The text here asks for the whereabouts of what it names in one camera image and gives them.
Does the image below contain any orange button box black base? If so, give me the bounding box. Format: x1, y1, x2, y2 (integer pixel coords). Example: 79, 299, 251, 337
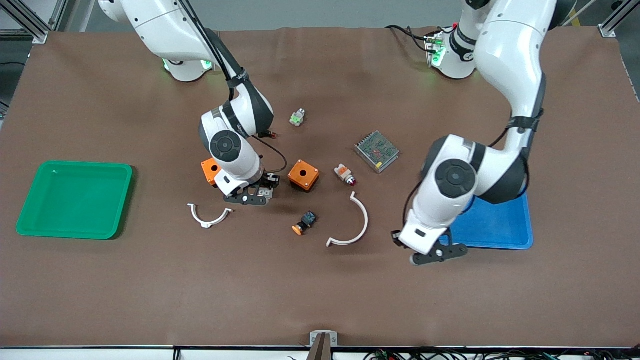
288, 159, 320, 193
201, 158, 222, 187

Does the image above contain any blue plastic tray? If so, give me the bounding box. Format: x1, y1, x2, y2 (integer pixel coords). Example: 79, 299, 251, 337
440, 192, 534, 250

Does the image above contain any yellow mushroom push button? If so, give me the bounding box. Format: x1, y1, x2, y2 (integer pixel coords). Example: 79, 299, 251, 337
292, 211, 318, 236

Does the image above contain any red indicator lamp orange body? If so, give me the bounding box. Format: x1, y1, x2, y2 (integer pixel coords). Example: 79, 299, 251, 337
334, 163, 358, 187

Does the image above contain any metal mesh power supply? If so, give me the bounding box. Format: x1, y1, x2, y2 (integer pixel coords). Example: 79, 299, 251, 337
354, 131, 401, 174

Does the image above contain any brown table mat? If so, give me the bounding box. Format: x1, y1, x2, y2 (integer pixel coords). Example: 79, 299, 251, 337
0, 26, 640, 348

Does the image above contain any green plastic tray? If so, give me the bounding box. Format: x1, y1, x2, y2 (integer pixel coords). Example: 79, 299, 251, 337
16, 160, 134, 240

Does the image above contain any small white half-ring clamp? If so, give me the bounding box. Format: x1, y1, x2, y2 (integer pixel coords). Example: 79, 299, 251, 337
187, 202, 234, 229

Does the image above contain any large white half-ring clamp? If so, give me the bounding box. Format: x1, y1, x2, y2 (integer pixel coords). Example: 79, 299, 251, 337
326, 191, 370, 248

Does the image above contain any black cable bundle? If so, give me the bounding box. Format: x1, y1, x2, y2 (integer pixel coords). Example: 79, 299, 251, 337
362, 348, 640, 360

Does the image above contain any grey metal edge bracket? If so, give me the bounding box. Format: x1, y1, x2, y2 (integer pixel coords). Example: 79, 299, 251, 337
306, 330, 339, 360

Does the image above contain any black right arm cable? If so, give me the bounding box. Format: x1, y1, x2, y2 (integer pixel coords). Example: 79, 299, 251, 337
177, 0, 289, 176

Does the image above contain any black cable at arm base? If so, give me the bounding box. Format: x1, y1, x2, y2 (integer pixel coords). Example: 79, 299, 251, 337
385, 24, 436, 53

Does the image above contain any aluminium frame profile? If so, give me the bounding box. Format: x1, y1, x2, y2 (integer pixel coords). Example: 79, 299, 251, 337
598, 0, 640, 38
0, 0, 68, 45

